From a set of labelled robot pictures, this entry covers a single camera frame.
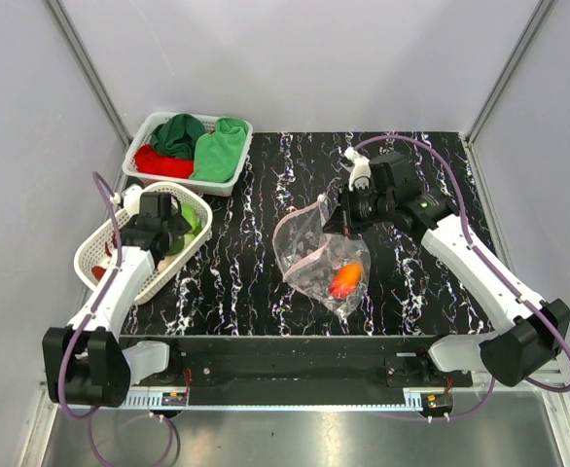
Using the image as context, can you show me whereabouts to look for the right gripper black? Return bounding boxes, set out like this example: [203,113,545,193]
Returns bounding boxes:
[323,183,394,236]

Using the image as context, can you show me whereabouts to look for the green vegetable toy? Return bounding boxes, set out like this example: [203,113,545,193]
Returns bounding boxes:
[181,204,202,235]

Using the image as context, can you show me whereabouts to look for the clear zip top bag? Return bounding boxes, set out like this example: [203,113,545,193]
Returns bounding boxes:
[272,196,371,320]

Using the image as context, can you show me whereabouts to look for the red lobster toy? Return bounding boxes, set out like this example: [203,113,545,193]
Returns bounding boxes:
[90,233,117,283]

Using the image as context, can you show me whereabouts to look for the yellow fruit toy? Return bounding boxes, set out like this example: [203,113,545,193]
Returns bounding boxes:
[166,233,195,256]

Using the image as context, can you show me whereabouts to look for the white radish toy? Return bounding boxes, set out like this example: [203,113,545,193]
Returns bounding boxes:
[157,253,184,274]

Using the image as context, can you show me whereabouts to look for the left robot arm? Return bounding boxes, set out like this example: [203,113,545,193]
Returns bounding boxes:
[42,192,190,410]

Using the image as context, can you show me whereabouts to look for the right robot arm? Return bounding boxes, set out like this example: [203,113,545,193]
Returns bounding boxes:
[324,148,570,387]

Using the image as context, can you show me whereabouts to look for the white perforated empty basket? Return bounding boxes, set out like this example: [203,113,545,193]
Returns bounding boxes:
[73,182,213,305]

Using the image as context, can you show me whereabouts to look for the red cloth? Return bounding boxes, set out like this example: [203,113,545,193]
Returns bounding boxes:
[134,145,195,179]

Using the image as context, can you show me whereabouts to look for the black marble pattern mat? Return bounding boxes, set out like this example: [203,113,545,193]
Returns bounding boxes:
[69,130,539,351]

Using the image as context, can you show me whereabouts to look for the white basket with cloths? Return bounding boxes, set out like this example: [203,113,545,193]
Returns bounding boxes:
[123,111,253,198]

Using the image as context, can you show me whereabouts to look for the dark green cloth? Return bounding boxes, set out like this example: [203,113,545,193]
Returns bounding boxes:
[150,114,206,160]

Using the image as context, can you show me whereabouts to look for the light green cloth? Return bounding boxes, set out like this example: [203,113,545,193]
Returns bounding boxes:
[190,117,248,183]

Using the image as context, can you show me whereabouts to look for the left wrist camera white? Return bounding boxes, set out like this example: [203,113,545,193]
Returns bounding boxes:
[109,184,144,216]

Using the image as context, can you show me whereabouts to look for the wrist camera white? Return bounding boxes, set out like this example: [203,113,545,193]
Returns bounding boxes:
[339,147,372,192]
[109,184,144,216]

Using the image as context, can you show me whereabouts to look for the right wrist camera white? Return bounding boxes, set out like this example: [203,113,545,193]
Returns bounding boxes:
[339,147,372,192]

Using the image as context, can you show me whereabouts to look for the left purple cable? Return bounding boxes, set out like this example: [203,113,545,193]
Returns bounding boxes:
[56,170,182,463]

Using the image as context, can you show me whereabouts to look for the white slotted cable duct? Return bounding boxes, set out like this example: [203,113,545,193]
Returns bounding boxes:
[59,391,454,411]

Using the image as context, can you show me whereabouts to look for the aluminium frame rail front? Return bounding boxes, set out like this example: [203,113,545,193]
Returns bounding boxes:
[39,352,568,390]

